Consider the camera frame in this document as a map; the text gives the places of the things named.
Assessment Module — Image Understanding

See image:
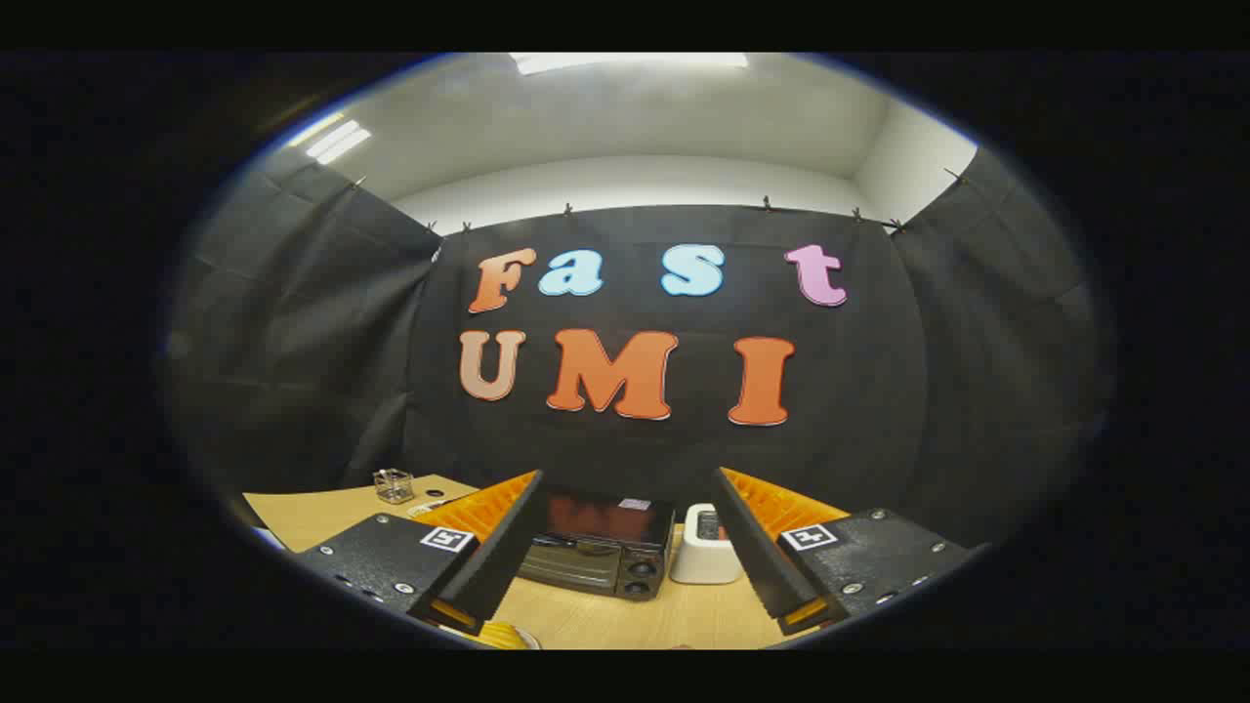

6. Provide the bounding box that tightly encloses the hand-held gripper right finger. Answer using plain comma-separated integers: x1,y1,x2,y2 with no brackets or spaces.
711,467,992,636

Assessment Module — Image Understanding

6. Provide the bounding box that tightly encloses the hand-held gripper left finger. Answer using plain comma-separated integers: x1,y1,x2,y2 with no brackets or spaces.
293,470,545,636

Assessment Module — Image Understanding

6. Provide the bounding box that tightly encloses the black toaster oven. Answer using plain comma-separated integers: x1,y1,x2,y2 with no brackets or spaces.
516,485,677,600

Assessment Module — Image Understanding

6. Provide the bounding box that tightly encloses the white bread toaster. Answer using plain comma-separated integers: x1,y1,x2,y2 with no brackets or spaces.
669,504,745,585

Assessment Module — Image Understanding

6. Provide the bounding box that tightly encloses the black backdrop cloth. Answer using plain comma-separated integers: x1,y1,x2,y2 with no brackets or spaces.
168,146,1109,548

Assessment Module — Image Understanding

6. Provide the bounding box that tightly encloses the small ceiling light panel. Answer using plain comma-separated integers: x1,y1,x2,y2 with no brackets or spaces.
288,115,373,166

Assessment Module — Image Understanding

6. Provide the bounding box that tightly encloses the long ceiling light panel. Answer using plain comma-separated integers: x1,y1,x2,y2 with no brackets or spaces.
508,53,750,76

